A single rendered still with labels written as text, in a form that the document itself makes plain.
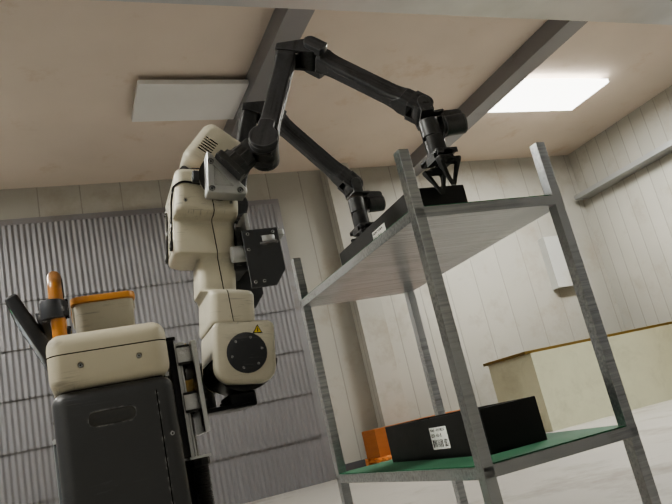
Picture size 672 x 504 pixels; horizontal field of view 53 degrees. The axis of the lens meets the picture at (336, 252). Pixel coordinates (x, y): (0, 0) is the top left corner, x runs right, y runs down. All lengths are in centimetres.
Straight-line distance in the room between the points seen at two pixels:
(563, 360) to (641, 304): 233
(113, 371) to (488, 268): 730
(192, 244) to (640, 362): 666
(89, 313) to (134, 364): 24
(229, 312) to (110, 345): 35
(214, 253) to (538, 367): 559
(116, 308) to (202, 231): 31
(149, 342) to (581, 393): 620
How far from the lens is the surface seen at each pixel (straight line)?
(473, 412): 154
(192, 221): 184
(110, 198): 733
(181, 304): 699
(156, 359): 154
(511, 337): 847
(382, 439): 684
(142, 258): 708
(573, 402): 731
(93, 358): 153
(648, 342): 816
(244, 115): 231
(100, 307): 172
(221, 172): 172
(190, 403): 175
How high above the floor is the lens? 49
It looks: 14 degrees up
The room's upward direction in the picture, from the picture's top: 13 degrees counter-clockwise
